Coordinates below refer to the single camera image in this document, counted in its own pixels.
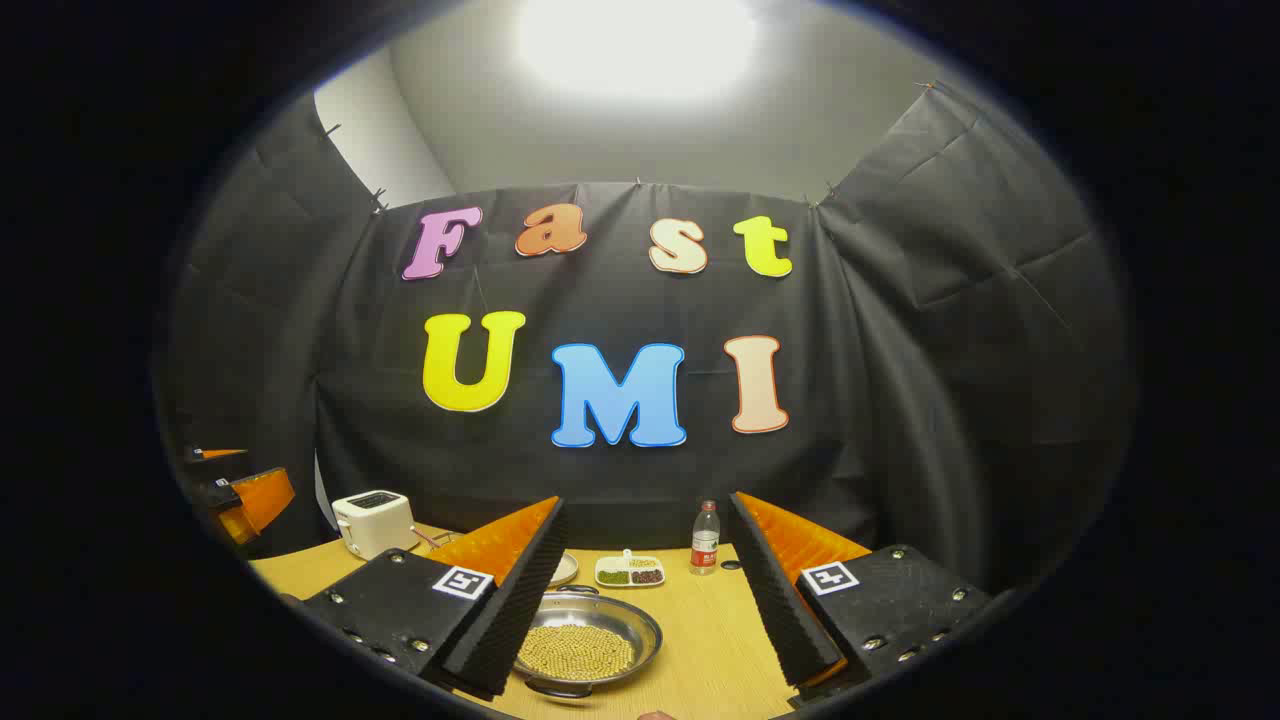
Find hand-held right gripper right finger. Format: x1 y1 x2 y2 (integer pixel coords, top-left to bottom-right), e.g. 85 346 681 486
728 490 996 701

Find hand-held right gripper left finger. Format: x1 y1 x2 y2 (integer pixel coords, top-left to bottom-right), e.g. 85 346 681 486
300 497 569 701

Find pile of soybeans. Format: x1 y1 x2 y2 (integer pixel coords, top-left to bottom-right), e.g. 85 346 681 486
518 624 637 681

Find steel pot with black handles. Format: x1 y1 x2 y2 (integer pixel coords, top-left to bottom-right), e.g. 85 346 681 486
512 585 663 698

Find clear bottle with red label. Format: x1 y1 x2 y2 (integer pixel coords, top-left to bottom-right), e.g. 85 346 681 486
690 500 721 576

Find white toaster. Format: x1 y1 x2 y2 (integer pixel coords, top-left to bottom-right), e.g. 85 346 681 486
332 490 416 561

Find white divided dish of beans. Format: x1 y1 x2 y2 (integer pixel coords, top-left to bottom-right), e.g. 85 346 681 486
595 550 666 588

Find ceiling light panel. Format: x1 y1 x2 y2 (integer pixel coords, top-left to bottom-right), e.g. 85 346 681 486
515 0 761 101

